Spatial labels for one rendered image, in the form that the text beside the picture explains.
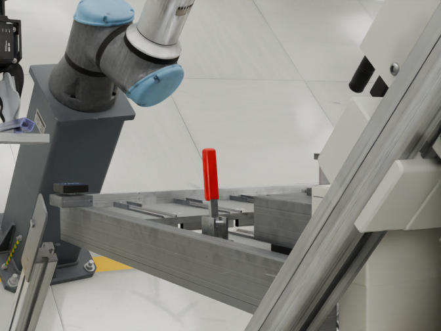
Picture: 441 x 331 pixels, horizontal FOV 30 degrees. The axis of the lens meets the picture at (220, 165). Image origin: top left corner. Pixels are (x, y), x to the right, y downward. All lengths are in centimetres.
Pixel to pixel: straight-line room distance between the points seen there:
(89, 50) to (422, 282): 110
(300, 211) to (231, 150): 193
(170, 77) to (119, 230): 58
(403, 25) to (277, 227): 31
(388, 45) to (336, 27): 304
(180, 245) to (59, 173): 97
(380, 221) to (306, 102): 251
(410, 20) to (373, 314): 25
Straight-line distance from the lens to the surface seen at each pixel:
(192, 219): 122
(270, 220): 85
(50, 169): 187
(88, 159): 189
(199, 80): 297
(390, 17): 61
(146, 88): 161
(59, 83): 179
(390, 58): 61
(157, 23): 158
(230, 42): 323
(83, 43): 171
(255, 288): 80
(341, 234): 61
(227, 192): 146
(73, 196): 126
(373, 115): 58
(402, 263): 72
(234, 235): 101
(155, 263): 101
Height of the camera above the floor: 169
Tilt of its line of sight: 40 degrees down
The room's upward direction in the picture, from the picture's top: 25 degrees clockwise
